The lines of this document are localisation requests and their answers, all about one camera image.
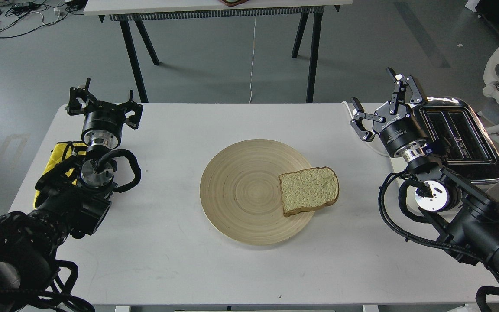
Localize yellow cloth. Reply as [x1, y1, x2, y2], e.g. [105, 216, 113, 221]
[33, 141, 87, 210]

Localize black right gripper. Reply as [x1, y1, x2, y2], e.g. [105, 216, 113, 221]
[350, 67, 427, 158]

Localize white toaster power cable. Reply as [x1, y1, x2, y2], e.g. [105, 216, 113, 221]
[341, 101, 389, 157]

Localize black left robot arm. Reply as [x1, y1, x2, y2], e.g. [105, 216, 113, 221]
[0, 80, 144, 312]

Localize round wooden plate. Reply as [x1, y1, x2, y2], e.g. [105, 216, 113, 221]
[200, 140, 314, 246]

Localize brown object on background table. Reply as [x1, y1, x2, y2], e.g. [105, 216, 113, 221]
[220, 0, 248, 7]

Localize slice of brown bread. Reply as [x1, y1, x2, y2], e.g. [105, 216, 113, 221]
[279, 167, 340, 217]

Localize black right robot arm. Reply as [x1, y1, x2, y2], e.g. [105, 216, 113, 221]
[350, 68, 499, 312]

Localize hanging white thin cable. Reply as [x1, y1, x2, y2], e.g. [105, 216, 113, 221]
[249, 16, 257, 104]

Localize white background table black legs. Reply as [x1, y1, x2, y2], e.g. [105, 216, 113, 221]
[83, 0, 353, 103]

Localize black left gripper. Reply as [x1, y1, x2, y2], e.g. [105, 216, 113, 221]
[67, 78, 144, 147]

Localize white chrome toaster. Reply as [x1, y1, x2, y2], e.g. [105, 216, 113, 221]
[390, 96, 499, 214]

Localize floor cables and power strips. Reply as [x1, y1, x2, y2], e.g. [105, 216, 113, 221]
[0, 0, 88, 45]

